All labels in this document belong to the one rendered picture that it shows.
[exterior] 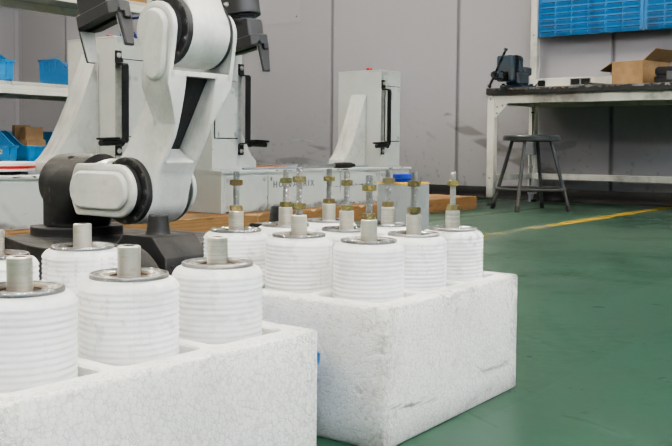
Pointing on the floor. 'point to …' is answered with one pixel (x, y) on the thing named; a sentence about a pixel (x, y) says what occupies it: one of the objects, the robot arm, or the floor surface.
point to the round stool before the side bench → (538, 170)
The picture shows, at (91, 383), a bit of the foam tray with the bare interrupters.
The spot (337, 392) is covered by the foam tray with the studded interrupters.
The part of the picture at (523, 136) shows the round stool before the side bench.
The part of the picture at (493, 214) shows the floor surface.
